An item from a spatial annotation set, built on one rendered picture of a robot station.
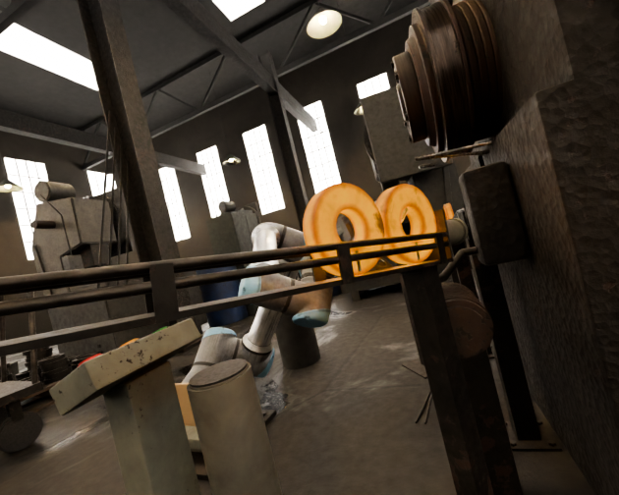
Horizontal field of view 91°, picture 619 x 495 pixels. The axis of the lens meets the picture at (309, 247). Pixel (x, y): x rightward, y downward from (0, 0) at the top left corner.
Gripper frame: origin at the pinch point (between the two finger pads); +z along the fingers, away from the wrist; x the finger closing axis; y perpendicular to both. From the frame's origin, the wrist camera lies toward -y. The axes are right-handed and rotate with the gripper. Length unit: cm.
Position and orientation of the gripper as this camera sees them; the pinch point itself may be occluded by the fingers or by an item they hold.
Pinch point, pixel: (403, 214)
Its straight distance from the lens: 62.4
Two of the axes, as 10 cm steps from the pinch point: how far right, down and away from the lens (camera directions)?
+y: -3.8, -8.9, 2.3
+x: 8.0, -1.9, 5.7
